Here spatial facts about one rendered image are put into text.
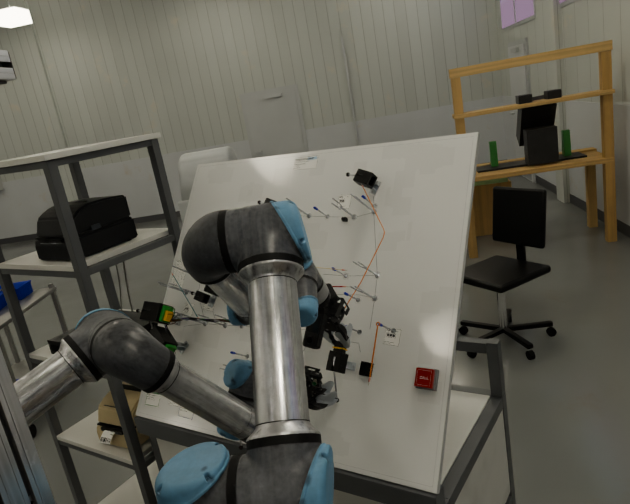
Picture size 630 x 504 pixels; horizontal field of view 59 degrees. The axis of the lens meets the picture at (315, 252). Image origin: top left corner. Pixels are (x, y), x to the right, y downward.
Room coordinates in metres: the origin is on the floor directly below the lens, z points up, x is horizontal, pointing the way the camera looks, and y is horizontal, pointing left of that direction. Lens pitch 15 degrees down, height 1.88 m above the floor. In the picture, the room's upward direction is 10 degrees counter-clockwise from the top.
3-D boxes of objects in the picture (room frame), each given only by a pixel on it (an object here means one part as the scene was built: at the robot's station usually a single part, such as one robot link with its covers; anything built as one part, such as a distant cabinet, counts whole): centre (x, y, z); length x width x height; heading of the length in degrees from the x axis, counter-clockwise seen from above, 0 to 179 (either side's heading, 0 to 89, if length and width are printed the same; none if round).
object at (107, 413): (2.15, 0.85, 0.76); 0.30 x 0.21 x 0.20; 148
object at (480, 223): (5.97, -2.37, 0.95); 1.47 x 1.33 x 1.90; 82
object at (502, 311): (3.59, -1.23, 0.53); 0.67 x 0.67 x 1.05
